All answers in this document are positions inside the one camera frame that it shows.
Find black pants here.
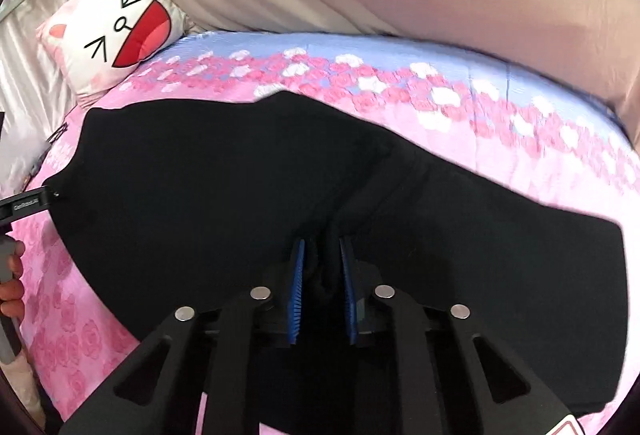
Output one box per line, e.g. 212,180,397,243
46,92,628,434

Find silver satin curtain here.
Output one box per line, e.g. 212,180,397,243
1,0,75,196

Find person left hand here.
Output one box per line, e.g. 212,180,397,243
0,237,25,322

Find cat face pillow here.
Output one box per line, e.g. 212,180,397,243
36,0,188,106

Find pink rose bedsheet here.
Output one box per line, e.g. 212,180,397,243
13,33,639,434

